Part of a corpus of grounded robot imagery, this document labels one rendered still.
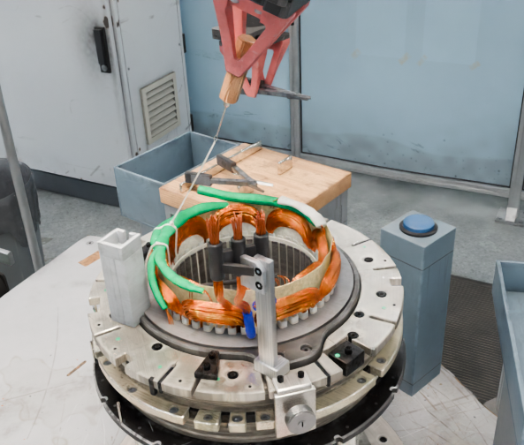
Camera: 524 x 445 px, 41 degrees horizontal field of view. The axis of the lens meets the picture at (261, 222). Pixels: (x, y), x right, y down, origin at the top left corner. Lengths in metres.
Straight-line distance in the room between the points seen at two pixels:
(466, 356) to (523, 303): 1.51
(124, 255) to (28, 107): 2.75
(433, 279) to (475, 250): 1.94
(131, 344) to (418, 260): 0.41
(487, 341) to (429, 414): 1.39
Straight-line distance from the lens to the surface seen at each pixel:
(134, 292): 0.67
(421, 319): 0.97
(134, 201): 1.07
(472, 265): 2.80
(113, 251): 0.64
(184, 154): 1.18
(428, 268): 0.93
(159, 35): 3.15
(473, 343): 2.40
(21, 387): 1.15
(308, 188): 0.97
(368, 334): 0.66
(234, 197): 0.76
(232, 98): 0.63
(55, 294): 1.33
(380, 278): 0.73
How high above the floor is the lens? 1.51
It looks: 30 degrees down
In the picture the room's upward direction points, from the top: 3 degrees counter-clockwise
